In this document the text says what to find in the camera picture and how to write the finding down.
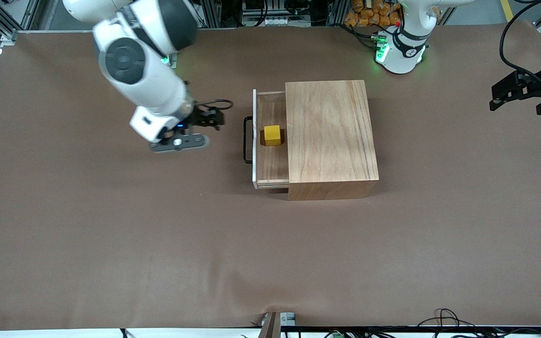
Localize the wooden drawer with black handle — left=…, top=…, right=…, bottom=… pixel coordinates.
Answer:
left=244, top=89, right=291, bottom=189

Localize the wooden drawer cabinet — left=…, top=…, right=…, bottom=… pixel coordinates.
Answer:
left=285, top=80, right=379, bottom=201

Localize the black cable bundle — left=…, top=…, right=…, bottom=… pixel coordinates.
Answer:
left=280, top=307, right=541, bottom=338

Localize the orange object pile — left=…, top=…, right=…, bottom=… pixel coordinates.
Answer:
left=344, top=0, right=402, bottom=27

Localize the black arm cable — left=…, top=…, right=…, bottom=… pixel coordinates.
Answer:
left=194, top=99, right=234, bottom=113
left=500, top=0, right=541, bottom=85

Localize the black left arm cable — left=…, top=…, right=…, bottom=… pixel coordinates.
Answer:
left=500, top=0, right=541, bottom=85

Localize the yellow block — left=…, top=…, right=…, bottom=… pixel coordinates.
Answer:
left=264, top=125, right=284, bottom=147

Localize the brown table mat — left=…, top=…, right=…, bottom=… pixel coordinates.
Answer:
left=0, top=21, right=541, bottom=329

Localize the metal edge bracket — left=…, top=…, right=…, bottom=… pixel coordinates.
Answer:
left=259, top=311, right=297, bottom=338

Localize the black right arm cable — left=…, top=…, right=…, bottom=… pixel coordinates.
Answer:
left=194, top=99, right=234, bottom=113

